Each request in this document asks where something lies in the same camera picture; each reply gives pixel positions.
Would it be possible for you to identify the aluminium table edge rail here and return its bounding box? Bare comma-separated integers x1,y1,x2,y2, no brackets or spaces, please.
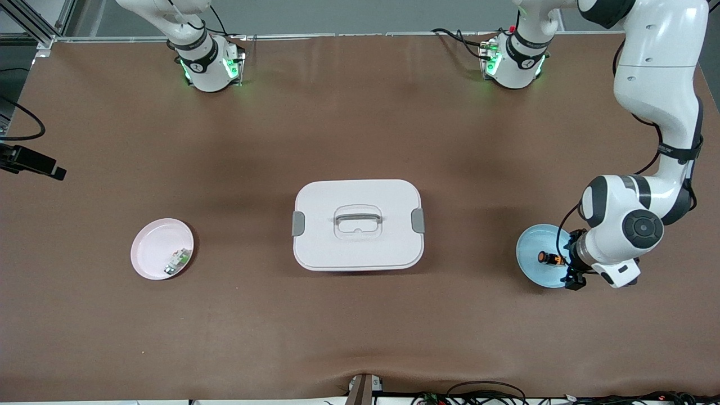
56,31,625,43

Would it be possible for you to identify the light blue round plate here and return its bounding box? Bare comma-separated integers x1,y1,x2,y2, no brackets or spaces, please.
515,223,583,289

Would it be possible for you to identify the black cable bundle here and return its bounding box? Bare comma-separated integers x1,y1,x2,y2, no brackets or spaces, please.
411,381,720,405

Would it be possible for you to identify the pink round plate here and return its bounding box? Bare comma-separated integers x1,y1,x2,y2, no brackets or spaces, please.
130,218,195,281

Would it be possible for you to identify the brown table mat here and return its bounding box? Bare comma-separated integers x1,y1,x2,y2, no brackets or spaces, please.
0,33,720,403

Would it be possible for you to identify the green and white switch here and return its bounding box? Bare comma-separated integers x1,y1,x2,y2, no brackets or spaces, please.
164,248,191,276

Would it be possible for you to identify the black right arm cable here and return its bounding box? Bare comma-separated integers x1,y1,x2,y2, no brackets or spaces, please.
0,96,46,141

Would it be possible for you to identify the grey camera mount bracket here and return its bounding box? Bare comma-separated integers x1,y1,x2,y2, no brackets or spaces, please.
346,373,384,405

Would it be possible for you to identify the white lidded storage box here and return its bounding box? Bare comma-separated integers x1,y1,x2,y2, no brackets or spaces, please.
291,179,426,272

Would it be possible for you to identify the aluminium frame post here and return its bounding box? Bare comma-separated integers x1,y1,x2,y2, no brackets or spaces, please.
0,0,77,51

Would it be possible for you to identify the black left arm base cable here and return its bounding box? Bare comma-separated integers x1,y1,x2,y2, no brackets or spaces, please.
430,27,490,60

